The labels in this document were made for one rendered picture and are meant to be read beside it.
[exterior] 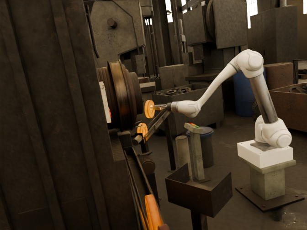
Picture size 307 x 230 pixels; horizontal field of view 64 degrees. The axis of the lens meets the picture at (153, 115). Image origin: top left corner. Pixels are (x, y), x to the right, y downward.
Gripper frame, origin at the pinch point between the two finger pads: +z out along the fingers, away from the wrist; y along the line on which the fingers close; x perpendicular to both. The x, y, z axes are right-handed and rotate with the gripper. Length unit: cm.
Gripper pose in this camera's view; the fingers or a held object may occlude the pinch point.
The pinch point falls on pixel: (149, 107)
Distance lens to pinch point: 209.7
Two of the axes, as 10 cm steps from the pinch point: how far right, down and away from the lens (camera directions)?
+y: 3.6, -2.6, 8.9
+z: -9.3, 0.0, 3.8
